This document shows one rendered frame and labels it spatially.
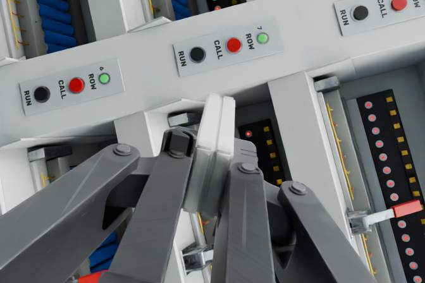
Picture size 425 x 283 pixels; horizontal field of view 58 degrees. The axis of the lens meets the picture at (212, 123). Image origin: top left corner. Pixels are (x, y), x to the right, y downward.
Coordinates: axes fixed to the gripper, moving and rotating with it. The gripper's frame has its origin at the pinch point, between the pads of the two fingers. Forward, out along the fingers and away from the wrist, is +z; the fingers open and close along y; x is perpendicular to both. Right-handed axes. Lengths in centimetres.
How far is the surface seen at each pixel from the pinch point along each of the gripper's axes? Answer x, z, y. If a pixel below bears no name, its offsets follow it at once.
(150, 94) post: -7.2, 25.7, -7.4
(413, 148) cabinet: -12, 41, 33
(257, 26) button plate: 2.6, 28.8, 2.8
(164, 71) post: -4.5, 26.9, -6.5
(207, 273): -26.4, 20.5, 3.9
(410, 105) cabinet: -6, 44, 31
